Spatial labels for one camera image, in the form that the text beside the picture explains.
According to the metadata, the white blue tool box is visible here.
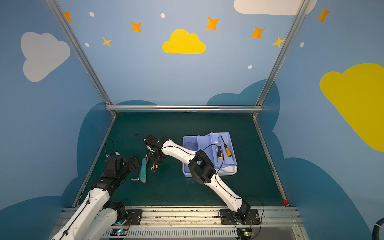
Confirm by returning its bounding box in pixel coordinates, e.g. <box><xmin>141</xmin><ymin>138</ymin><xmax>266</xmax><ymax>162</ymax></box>
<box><xmin>183</xmin><ymin>132</ymin><xmax>238</xmax><ymax>176</ymax></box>

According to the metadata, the orange handled screwdriver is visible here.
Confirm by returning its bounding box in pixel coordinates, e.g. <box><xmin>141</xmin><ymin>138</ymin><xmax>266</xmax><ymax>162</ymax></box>
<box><xmin>221</xmin><ymin>136</ymin><xmax>232</xmax><ymax>158</ymax></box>

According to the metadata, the yellow black small screwdriver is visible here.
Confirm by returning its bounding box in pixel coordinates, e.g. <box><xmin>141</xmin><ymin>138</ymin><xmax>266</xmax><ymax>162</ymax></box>
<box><xmin>218</xmin><ymin>146</ymin><xmax>223</xmax><ymax>159</ymax></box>

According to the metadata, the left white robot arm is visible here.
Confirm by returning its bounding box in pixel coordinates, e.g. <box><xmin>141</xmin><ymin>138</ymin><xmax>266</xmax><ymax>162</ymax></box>
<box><xmin>52</xmin><ymin>155</ymin><xmax>141</xmax><ymax>240</ymax></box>

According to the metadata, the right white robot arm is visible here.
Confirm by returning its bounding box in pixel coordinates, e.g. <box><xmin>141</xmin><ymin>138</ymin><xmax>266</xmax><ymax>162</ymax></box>
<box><xmin>144</xmin><ymin>135</ymin><xmax>251</xmax><ymax>224</ymax></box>

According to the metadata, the teal utility knife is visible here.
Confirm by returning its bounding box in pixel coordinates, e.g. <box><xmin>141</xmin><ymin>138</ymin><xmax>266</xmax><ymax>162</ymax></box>
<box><xmin>140</xmin><ymin>158</ymin><xmax>147</xmax><ymax>183</ymax></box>

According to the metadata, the left controller board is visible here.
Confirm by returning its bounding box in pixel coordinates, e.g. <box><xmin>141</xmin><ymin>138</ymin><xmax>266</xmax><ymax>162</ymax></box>
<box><xmin>109</xmin><ymin>229</ymin><xmax>129</xmax><ymax>237</ymax></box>

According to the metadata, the controller board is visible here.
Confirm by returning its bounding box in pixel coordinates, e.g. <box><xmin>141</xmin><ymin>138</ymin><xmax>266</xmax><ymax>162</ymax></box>
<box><xmin>109</xmin><ymin>229</ymin><xmax>129</xmax><ymax>237</ymax></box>
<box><xmin>236</xmin><ymin>228</ymin><xmax>254</xmax><ymax>240</ymax></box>

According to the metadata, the right controller board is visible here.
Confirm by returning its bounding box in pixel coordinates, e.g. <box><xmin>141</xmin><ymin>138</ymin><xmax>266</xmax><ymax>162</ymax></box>
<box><xmin>236</xmin><ymin>228</ymin><xmax>254</xmax><ymax>240</ymax></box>

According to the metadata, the red handled hex key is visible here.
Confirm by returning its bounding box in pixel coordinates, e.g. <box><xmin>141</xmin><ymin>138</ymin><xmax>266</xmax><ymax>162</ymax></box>
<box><xmin>131</xmin><ymin>154</ymin><xmax>149</xmax><ymax>182</ymax></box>

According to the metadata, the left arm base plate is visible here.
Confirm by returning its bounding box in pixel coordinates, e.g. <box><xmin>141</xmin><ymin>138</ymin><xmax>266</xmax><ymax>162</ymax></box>
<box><xmin>115</xmin><ymin>209</ymin><xmax>143</xmax><ymax>226</ymax></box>

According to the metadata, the back horizontal frame bar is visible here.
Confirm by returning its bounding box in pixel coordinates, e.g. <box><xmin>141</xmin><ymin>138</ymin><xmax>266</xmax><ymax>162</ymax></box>
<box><xmin>106</xmin><ymin>105</ymin><xmax>263</xmax><ymax>112</ymax></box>

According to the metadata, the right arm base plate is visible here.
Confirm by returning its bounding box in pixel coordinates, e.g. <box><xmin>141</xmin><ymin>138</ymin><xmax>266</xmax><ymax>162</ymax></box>
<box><xmin>218</xmin><ymin>209</ymin><xmax>261</xmax><ymax>225</ymax></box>

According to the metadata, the right frame post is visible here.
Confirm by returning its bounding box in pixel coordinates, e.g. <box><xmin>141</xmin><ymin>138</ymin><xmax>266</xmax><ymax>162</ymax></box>
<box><xmin>252</xmin><ymin>0</ymin><xmax>311</xmax><ymax>120</ymax></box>

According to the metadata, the frame post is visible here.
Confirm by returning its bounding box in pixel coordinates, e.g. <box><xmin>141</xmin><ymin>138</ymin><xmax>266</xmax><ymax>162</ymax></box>
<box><xmin>252</xmin><ymin>0</ymin><xmax>311</xmax><ymax>120</ymax></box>
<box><xmin>45</xmin><ymin>0</ymin><xmax>113</xmax><ymax>107</ymax></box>

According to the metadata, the aluminium front rail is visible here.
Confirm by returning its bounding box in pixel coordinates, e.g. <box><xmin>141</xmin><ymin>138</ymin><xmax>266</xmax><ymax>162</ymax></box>
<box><xmin>50</xmin><ymin>206</ymin><xmax>309</xmax><ymax>240</ymax></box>

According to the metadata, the left frame post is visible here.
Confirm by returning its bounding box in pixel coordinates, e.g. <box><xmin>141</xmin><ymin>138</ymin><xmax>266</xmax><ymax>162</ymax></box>
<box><xmin>45</xmin><ymin>0</ymin><xmax>113</xmax><ymax>107</ymax></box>

